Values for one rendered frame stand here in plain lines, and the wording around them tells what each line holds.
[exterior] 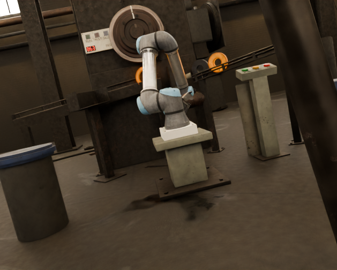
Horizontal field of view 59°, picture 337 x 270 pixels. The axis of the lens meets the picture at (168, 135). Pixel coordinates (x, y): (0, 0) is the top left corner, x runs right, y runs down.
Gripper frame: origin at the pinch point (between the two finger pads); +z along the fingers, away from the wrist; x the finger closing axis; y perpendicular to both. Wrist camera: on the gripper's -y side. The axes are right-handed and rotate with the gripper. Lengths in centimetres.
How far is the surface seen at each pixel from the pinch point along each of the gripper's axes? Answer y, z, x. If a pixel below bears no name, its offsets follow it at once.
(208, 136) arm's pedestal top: 15.8, 20.7, 18.9
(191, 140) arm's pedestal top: 9.1, 17.8, 25.4
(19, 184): -52, 7, 88
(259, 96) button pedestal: 39.4, 9.5, -28.8
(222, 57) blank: 18, -32, -62
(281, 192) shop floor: 46, 55, 33
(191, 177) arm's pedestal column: 23.3, 8.5, 40.5
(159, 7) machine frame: -42, -76, -91
